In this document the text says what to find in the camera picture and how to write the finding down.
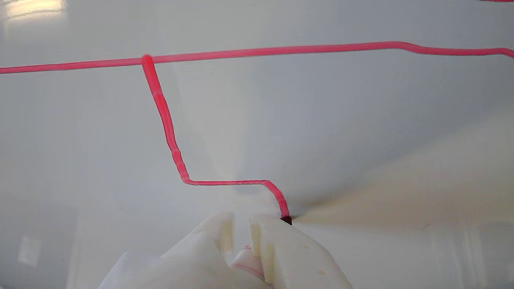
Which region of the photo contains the white whiteboard with metal frame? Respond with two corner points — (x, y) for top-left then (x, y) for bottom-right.
(0, 0), (514, 289)

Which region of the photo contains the red capped marker pen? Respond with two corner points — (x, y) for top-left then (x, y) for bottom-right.
(230, 216), (294, 289)

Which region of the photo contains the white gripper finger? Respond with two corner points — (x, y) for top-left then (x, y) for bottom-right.
(133, 211), (266, 289)
(249, 212), (354, 289)

